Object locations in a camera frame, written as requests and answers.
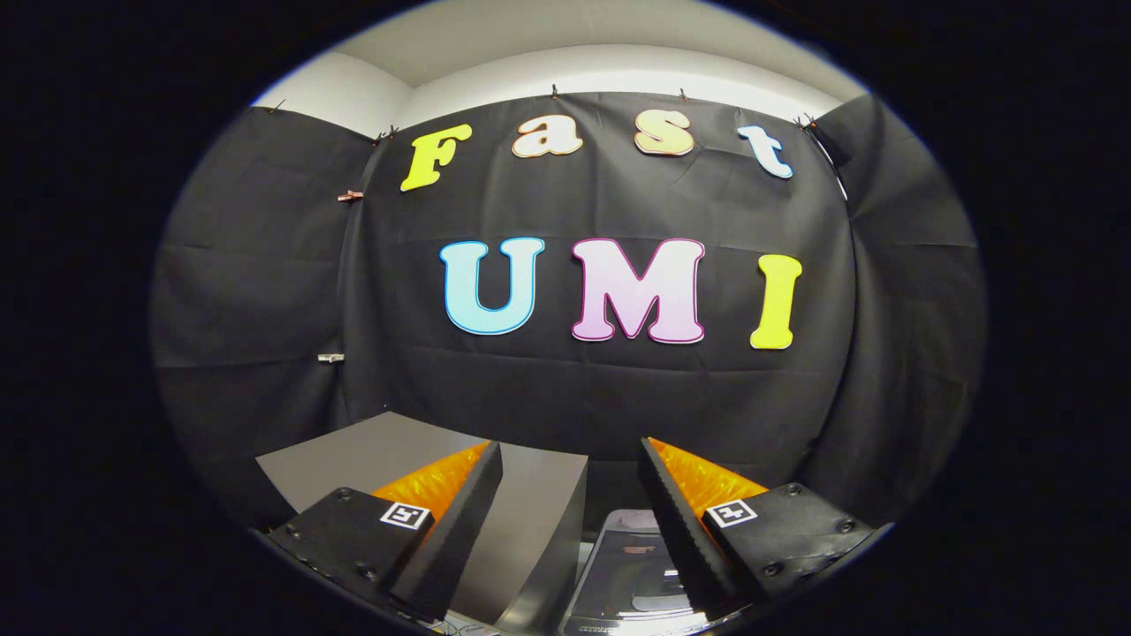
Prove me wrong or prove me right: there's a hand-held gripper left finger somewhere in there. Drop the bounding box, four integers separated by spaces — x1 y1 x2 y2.
263 440 505 624

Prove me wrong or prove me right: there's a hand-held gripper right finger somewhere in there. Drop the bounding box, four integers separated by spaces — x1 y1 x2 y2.
638 436 892 622

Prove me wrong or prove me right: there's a dark washing machine lid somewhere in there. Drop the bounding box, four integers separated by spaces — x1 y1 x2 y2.
565 508 708 635

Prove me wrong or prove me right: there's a grey box cabinet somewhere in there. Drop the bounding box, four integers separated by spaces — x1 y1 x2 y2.
255 411 590 633

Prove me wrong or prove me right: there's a black backdrop cloth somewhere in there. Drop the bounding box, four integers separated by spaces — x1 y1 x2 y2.
150 88 989 531

